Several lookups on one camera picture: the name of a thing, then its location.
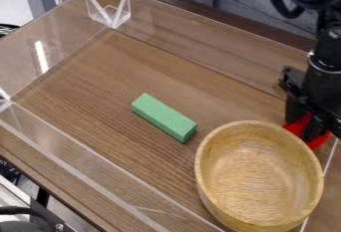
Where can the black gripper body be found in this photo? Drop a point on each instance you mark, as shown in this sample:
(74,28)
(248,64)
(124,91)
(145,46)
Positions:
(319,84)

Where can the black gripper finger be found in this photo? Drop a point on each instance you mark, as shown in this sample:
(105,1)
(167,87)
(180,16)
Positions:
(296,108)
(316,127)

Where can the red felt fruit green stem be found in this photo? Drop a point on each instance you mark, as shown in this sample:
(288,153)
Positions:
(296,129)

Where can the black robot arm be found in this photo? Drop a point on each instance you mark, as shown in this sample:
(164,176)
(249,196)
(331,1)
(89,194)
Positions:
(328,31)

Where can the wooden bowl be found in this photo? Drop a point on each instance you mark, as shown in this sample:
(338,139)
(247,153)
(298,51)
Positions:
(259,177)

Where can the green rectangular block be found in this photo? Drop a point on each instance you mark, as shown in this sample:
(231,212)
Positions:
(164,117)

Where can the clear acrylic enclosure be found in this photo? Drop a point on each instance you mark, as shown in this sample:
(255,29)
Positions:
(72,74)

